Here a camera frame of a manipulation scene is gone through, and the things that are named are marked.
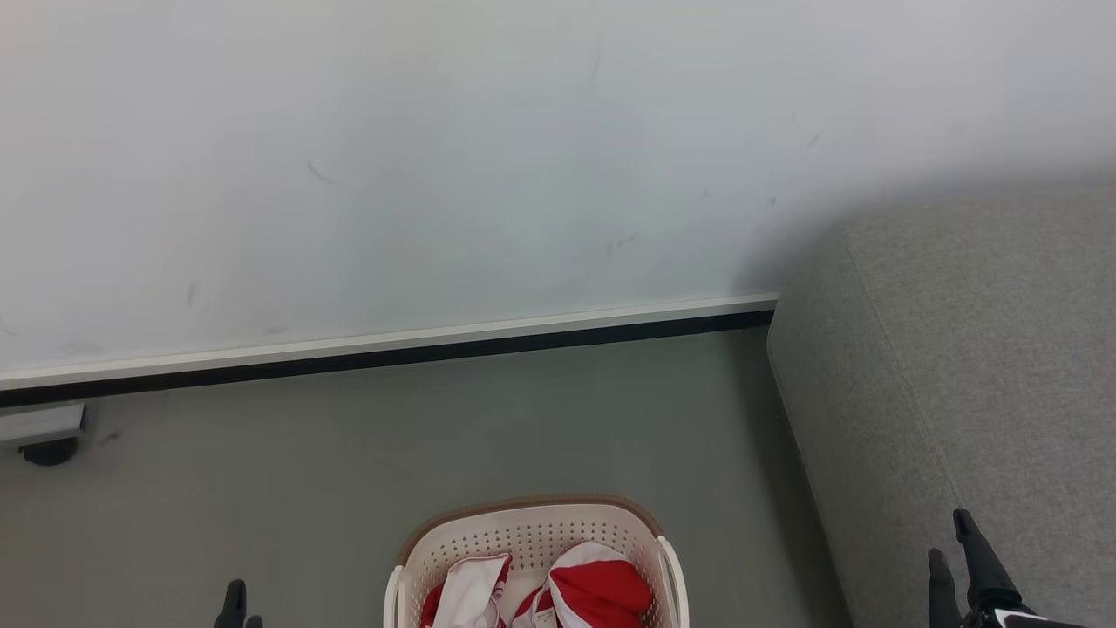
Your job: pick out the red and white garment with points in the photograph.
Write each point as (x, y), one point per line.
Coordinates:
(602, 589)

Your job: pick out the grey fabric sofa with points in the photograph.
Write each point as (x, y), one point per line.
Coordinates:
(959, 366)

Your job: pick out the white and black skirting strip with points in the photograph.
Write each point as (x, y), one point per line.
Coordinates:
(392, 344)

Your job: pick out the cream laundry basket brown rim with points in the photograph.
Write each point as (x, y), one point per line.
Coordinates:
(532, 528)

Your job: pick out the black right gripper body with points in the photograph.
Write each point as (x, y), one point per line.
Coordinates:
(1003, 619)

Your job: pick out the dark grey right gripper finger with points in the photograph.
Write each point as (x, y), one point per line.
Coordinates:
(942, 593)
(985, 571)

